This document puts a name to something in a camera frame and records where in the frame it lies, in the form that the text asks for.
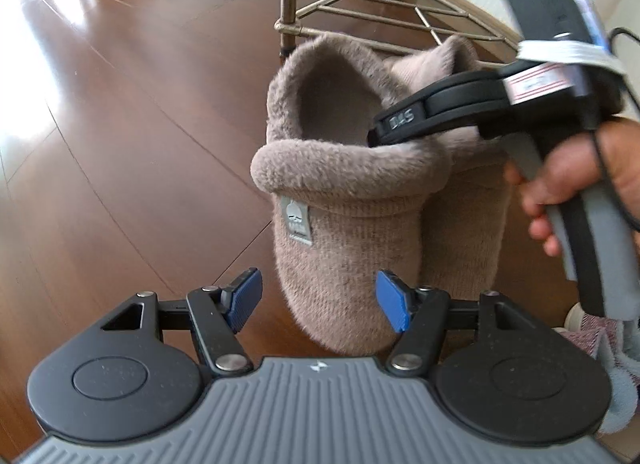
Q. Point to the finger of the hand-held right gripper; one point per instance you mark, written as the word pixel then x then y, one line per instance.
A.
pixel 400 123

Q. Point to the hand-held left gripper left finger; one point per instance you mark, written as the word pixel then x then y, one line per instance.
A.
pixel 245 296

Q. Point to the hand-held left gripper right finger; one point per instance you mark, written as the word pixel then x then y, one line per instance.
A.
pixel 391 300

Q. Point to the taupe plush slipper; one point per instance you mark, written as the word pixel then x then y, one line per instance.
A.
pixel 470 204
pixel 350 254

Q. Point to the purple tweed fleece boot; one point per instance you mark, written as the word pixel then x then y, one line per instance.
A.
pixel 595 339

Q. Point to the person's right hand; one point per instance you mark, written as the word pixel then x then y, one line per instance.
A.
pixel 565 173

